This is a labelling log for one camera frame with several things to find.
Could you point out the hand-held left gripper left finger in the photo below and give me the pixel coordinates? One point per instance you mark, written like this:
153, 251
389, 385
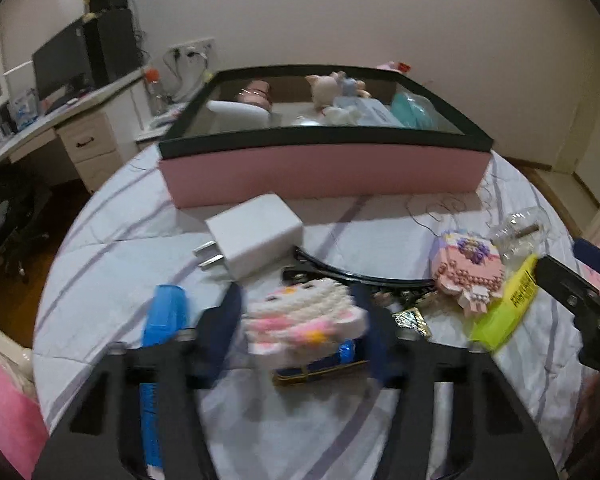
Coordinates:
220, 330

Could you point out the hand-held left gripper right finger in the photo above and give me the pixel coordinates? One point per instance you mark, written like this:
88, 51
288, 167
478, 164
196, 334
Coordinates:
380, 340

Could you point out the blue tube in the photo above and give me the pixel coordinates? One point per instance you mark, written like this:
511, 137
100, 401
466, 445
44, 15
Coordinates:
165, 310

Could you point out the yellow green packet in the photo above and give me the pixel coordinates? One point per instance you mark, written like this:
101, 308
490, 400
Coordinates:
510, 305

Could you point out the blue and gold box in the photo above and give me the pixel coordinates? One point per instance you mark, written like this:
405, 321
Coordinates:
325, 367

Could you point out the clear plastic bottle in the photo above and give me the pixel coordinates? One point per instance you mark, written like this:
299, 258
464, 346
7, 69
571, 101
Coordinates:
522, 230

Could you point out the white cat block toy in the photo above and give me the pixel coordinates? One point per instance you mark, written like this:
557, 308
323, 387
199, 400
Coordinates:
305, 320

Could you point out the pink donut block toy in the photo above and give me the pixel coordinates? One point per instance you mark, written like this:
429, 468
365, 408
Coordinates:
467, 270

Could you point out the white charger plug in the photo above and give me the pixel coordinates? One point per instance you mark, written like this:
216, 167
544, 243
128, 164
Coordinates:
255, 235

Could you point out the pink box with black rim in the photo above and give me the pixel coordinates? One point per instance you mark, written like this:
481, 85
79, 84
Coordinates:
325, 175

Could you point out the teal packet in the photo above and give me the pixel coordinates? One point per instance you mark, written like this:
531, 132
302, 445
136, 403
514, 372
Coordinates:
415, 110

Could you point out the small pastel plush toy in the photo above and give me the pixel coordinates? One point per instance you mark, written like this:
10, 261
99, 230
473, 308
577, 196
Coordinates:
354, 86

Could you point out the small cream plush toy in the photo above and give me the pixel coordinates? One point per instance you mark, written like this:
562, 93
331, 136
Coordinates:
325, 90

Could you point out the black beaded hair clip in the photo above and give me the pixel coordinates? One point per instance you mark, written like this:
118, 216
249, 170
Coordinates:
350, 277

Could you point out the white door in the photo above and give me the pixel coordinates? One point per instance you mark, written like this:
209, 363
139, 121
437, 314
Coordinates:
587, 125

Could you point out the pink cloth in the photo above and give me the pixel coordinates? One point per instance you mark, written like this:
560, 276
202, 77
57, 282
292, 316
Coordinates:
5, 410

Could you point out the black office chair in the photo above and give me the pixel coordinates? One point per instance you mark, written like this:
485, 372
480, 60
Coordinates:
10, 220

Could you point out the white desk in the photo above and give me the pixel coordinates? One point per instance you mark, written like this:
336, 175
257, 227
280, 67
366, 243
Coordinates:
85, 135

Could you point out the bottle with orange cap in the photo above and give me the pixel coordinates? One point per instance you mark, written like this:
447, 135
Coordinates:
155, 92

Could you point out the red card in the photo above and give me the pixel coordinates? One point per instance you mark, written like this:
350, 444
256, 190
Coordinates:
405, 66

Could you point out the pink plush toy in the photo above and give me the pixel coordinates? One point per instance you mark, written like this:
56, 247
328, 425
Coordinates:
387, 66

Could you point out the blue and white box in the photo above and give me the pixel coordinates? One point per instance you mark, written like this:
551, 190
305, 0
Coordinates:
22, 107

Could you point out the black computer tower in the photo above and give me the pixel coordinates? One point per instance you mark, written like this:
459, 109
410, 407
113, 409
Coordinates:
112, 47

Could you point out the black computer monitor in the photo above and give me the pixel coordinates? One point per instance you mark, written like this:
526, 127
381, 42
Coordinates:
62, 65

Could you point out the white wall socket strip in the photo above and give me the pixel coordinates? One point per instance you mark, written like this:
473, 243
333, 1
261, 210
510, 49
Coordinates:
190, 46

